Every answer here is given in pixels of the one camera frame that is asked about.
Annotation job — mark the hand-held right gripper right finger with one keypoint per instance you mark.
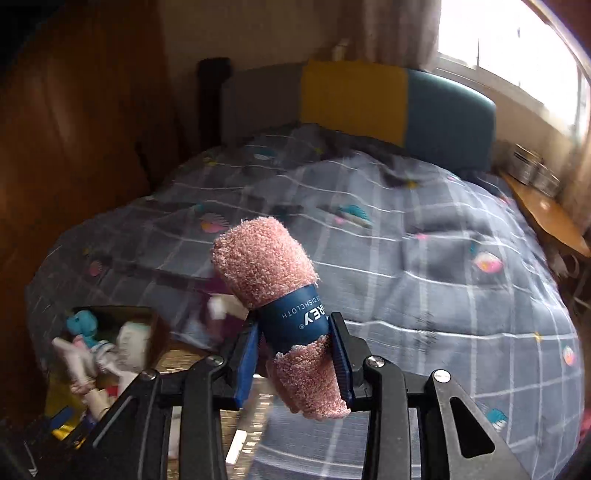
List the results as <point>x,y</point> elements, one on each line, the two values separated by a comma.
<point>344,364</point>

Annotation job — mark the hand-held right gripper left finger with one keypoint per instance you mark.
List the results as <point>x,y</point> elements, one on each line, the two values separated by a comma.
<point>244,364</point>

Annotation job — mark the brown cardboard box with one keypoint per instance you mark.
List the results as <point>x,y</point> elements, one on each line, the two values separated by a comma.
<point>159,337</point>

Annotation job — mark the pink dishcloth blue band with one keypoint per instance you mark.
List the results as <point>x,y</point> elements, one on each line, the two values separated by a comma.
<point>263,267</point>

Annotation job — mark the blue plush toy pink dress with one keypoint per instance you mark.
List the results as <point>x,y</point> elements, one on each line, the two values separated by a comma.
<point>82,323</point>

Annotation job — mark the gold embossed tissue box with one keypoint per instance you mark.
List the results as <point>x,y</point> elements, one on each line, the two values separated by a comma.
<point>251,429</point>

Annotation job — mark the purple tissue box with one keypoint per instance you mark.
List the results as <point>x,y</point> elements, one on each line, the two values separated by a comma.
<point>217,287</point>

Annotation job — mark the wooden desk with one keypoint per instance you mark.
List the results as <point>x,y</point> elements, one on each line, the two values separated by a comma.
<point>545,217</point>

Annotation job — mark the wooden wardrobe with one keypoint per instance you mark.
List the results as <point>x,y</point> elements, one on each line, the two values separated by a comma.
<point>83,161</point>

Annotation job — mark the grey yellow blue headboard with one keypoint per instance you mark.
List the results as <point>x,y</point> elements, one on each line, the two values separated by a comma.
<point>351,97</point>

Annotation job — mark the large metal tin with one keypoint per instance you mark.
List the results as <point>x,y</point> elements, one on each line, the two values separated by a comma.
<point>526,161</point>

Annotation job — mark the pink patterned curtain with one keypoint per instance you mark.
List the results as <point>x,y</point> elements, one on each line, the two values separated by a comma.
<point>392,32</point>

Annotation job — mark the window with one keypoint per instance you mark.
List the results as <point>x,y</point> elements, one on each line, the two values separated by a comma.
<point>508,46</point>

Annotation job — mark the dark wooden post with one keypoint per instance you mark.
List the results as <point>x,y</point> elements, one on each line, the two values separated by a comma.
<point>213,101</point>

